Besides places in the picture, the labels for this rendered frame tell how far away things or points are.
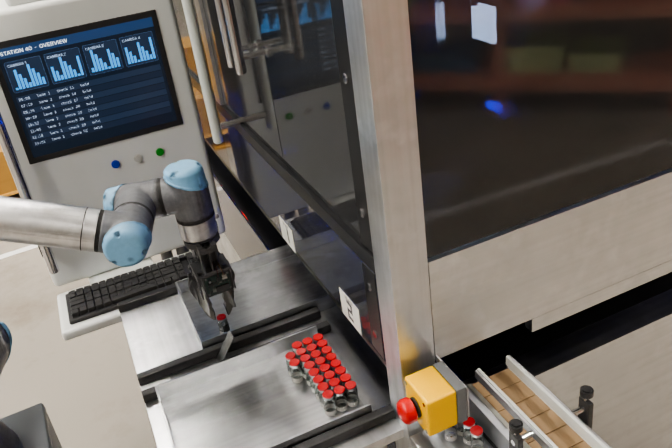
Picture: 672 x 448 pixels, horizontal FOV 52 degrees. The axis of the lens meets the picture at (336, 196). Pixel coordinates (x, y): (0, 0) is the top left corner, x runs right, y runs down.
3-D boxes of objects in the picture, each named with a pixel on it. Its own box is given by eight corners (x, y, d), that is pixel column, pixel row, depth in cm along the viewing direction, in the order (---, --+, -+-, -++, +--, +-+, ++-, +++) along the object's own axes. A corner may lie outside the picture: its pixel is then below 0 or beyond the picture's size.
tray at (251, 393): (318, 338, 144) (315, 325, 142) (373, 418, 122) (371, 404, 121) (158, 399, 134) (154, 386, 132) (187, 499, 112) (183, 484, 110)
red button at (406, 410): (415, 406, 111) (413, 387, 109) (427, 422, 108) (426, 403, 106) (394, 415, 110) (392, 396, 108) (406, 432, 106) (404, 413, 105)
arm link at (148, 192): (95, 207, 122) (156, 195, 123) (105, 180, 132) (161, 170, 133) (108, 244, 126) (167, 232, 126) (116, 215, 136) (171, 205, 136)
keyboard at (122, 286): (209, 250, 196) (207, 243, 195) (222, 273, 185) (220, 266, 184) (66, 297, 184) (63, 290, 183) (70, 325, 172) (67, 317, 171)
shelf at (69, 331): (209, 239, 208) (207, 230, 207) (235, 283, 185) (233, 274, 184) (56, 288, 194) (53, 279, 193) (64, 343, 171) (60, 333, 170)
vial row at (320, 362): (313, 353, 140) (310, 335, 138) (350, 409, 125) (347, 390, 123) (303, 357, 139) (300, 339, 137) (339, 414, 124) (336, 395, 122)
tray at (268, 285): (307, 249, 176) (305, 237, 174) (350, 300, 154) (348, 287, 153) (178, 293, 165) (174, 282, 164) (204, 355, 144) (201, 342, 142)
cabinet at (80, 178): (211, 209, 220) (150, -45, 184) (228, 235, 204) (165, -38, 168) (49, 259, 204) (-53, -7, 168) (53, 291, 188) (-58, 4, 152)
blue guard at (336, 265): (164, 86, 280) (153, 42, 271) (388, 360, 118) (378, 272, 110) (163, 86, 279) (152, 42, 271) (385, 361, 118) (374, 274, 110)
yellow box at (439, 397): (444, 392, 115) (441, 359, 112) (468, 420, 109) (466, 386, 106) (404, 410, 113) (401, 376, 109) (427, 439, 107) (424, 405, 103)
